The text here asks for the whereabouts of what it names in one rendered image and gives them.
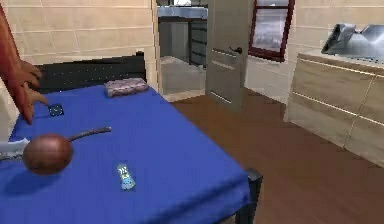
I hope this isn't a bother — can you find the beige room door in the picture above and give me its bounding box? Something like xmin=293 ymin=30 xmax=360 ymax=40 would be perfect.
xmin=205 ymin=0 xmax=256 ymax=111

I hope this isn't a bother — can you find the grey patterned pillow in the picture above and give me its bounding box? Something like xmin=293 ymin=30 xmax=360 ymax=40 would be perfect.
xmin=103 ymin=77 xmax=150 ymax=99

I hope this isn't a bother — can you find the dark kitchen cabinet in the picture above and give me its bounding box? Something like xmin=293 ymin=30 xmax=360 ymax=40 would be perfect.
xmin=157 ymin=5 xmax=209 ymax=69

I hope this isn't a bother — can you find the blue remote control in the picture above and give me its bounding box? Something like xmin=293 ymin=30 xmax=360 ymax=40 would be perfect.
xmin=116 ymin=162 xmax=137 ymax=192

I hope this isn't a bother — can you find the grey baseball bat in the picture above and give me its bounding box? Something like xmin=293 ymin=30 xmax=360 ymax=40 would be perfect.
xmin=68 ymin=126 xmax=113 ymax=143

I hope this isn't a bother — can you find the dark red framed window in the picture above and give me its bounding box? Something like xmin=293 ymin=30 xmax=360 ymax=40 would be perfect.
xmin=248 ymin=0 xmax=296 ymax=63

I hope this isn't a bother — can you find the small dark blue square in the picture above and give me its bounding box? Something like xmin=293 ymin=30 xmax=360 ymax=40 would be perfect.
xmin=47 ymin=103 xmax=65 ymax=118

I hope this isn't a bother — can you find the beige chest of drawers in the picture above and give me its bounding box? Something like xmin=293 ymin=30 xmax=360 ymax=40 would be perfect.
xmin=283 ymin=49 xmax=384 ymax=169

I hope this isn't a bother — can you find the grey cloth heap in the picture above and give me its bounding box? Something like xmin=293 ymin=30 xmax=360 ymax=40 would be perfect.
xmin=321 ymin=23 xmax=384 ymax=57

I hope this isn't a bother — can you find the white object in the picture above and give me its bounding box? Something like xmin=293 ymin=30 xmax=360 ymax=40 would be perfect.
xmin=0 ymin=138 xmax=30 ymax=163

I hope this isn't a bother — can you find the blue bed with black frame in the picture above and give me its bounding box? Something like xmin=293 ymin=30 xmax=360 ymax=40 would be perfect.
xmin=0 ymin=51 xmax=264 ymax=224

